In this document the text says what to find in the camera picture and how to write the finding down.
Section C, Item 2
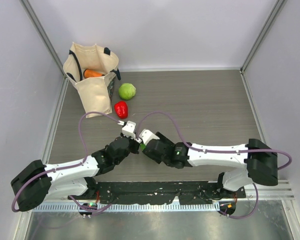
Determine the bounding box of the green paper box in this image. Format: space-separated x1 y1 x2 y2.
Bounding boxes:
140 143 146 151

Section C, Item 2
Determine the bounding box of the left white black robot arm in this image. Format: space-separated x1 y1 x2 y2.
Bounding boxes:
10 136 142 213

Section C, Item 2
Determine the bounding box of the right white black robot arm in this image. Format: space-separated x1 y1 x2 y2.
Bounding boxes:
139 129 278 198

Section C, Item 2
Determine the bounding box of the red bell pepper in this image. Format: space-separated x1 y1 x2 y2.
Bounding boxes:
114 101 129 119

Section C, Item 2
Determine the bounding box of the green cabbage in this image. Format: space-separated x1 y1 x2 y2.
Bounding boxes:
118 83 137 100

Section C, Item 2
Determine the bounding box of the orange carrot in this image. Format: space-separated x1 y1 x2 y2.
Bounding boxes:
83 69 104 78

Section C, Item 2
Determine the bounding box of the beige canvas tote bag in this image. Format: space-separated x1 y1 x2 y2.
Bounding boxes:
63 43 121 118

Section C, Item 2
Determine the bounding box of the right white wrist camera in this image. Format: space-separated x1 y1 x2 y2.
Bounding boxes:
138 129 160 146

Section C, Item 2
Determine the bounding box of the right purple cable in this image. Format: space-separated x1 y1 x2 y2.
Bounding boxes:
137 111 292 221

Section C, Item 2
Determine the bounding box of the purple cable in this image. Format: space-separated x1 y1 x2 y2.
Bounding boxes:
137 111 292 221
11 111 126 216

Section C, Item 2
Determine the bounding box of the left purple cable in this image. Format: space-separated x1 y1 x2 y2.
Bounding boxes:
11 111 126 216

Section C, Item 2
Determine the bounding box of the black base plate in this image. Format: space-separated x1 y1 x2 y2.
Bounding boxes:
73 181 246 205

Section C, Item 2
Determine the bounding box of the white slotted cable duct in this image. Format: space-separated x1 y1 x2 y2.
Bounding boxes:
33 201 220 213

